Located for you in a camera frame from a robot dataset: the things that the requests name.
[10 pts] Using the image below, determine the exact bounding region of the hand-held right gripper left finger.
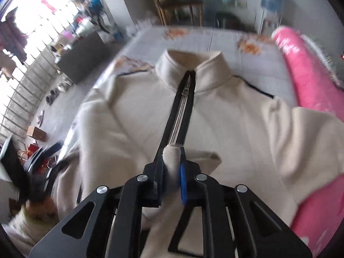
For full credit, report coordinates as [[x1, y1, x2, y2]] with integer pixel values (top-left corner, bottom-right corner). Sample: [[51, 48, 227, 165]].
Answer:
[[29, 148, 165, 258]]

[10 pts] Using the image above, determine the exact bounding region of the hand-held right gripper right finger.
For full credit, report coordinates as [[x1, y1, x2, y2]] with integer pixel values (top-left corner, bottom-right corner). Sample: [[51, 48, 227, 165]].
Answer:
[[168, 146, 313, 258]]

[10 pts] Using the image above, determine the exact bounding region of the cream zip jacket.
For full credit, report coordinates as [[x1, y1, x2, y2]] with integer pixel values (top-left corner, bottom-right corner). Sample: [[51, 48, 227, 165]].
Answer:
[[4, 49, 344, 258]]

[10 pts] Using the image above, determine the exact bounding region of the person's left hand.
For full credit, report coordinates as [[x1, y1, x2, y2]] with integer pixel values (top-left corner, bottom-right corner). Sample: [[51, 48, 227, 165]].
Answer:
[[25, 196, 58, 222]]

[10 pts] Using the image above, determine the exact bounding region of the cardboard box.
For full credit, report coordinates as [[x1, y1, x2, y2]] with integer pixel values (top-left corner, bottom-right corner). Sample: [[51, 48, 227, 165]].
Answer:
[[26, 126, 47, 141]]

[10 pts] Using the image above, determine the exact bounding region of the dark shoe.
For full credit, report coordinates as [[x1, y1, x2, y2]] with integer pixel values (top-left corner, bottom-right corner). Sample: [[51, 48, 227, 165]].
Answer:
[[45, 90, 60, 106]]

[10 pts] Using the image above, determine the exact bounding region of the grey shoe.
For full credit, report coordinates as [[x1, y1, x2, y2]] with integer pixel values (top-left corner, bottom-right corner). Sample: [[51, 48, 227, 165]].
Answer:
[[58, 78, 74, 92]]

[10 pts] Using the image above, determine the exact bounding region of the metal window railing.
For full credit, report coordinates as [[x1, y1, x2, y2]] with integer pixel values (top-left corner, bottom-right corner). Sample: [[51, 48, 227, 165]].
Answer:
[[0, 11, 81, 143]]

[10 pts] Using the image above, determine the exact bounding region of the dark cabinet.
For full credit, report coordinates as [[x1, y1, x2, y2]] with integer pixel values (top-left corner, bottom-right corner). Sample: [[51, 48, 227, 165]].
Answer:
[[55, 31, 119, 85]]

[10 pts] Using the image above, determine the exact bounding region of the hanging dark garment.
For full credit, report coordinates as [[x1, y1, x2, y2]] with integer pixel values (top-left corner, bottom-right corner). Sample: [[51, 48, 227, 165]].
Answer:
[[0, 8, 28, 79]]

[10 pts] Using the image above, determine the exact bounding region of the pale floral bed sheet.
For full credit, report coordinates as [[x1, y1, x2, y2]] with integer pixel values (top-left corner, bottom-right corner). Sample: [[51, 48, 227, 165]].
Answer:
[[97, 26, 299, 108]]

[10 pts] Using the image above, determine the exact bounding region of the wooden chair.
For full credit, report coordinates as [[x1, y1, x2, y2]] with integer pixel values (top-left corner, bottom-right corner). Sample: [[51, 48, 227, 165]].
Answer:
[[147, 0, 204, 27]]

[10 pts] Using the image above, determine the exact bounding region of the dark stool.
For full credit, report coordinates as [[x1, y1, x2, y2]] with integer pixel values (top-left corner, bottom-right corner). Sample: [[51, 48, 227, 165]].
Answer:
[[216, 11, 248, 29]]

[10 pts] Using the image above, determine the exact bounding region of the pink flowered blanket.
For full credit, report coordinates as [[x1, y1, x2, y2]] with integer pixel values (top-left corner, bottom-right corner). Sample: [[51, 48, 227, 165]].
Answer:
[[271, 25, 344, 248]]

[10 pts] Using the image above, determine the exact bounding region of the pile of colourful household clutter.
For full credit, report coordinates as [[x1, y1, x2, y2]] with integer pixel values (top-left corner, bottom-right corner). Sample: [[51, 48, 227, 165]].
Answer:
[[70, 0, 113, 37]]

